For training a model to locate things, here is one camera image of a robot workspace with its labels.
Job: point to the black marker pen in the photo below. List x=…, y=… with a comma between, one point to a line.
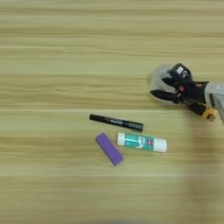
x=116, y=122

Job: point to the green white glue stick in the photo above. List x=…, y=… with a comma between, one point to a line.
x=140, y=142

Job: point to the purple eraser block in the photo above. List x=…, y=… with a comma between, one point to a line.
x=109, y=148

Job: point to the clear tape roll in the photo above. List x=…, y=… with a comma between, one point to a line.
x=156, y=77

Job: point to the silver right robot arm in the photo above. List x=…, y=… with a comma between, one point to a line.
x=217, y=93

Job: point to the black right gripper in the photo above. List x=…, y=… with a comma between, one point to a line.
x=194, y=92

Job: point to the yellow black tape measure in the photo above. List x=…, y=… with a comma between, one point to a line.
x=210, y=113

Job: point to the small black box white label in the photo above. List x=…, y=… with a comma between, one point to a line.
x=179, y=70

